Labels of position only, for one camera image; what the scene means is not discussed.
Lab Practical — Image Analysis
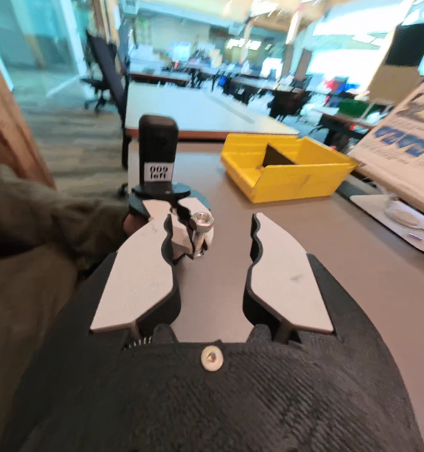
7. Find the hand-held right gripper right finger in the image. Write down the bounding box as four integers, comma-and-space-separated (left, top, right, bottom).
242, 213, 335, 345

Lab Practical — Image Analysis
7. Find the printed instruction sheet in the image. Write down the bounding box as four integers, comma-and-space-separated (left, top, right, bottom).
348, 76, 424, 219

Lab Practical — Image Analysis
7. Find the laptop with green screen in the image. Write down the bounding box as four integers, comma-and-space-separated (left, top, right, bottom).
339, 98, 373, 119

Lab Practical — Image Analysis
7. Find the grey desk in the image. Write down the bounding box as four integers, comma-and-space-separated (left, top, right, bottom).
127, 141, 424, 452

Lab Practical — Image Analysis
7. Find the tall black mesh office chair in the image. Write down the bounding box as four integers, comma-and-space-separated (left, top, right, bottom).
85, 30, 133, 170

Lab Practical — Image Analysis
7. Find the person's left forearm olive sleeve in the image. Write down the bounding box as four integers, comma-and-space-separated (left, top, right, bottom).
0, 164, 131, 270

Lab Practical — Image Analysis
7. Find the black pillar wrap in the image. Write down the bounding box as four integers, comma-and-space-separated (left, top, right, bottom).
385, 22, 424, 68

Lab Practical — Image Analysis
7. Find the background wooden-top desk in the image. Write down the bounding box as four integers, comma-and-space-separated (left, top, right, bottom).
316, 108, 376, 142

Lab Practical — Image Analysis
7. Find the wooden panel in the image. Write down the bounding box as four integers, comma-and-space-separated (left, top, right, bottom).
0, 39, 55, 189

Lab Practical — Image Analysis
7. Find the yellow plastic bin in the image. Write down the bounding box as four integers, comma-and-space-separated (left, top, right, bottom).
221, 133, 359, 204

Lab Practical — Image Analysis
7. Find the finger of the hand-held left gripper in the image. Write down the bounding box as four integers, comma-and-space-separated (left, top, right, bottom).
177, 196, 216, 248
142, 199, 196, 262

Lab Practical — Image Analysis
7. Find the silver hex nut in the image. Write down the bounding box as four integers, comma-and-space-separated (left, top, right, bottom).
189, 212, 215, 234

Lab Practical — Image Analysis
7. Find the person's left hand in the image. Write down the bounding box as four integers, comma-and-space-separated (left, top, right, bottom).
123, 214, 151, 238

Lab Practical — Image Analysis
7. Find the white table with wooden edge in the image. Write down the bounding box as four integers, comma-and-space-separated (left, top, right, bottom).
125, 82, 300, 140

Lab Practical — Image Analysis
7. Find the black bin divider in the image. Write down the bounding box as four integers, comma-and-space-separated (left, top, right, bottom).
262, 144, 297, 167

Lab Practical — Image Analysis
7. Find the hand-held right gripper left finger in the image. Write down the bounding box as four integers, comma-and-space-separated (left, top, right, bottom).
89, 213, 182, 339

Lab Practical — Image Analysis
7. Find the white stand base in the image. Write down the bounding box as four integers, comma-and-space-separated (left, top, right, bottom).
339, 166, 424, 255

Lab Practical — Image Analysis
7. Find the black office chair with armrests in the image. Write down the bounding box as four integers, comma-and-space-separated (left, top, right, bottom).
79, 76, 110, 112

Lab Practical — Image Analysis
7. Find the person's leg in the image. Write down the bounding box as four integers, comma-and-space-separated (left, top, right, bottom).
0, 244, 82, 452

